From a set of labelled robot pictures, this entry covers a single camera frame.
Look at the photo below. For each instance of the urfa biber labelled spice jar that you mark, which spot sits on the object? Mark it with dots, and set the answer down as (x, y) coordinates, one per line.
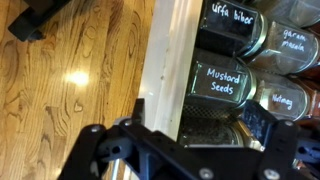
(230, 20)

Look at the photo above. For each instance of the nutmeg labelled spice jar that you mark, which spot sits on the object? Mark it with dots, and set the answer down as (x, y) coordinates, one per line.
(283, 98)

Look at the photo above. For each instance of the black stand foot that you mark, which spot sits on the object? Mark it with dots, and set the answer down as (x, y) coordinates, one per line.
(33, 16)

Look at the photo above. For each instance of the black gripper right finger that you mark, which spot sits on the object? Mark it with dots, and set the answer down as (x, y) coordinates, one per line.
(260, 123)

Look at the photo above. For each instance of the cumin labelled spice jar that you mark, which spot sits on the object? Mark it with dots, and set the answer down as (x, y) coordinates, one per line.
(300, 11)

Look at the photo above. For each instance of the mustard seeds labelled spice jar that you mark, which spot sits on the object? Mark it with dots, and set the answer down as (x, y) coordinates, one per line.
(220, 83)

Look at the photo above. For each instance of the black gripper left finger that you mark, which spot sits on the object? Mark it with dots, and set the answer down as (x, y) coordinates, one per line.
(93, 146)

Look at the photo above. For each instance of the black pepper labelled spice jar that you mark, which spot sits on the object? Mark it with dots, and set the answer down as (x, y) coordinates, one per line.
(206, 131)

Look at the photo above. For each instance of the light wooden spice drawer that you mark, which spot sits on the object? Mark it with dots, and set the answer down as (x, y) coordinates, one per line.
(170, 50)

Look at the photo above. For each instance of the garam masala labelled spice jar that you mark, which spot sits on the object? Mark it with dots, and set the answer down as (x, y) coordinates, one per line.
(286, 46)

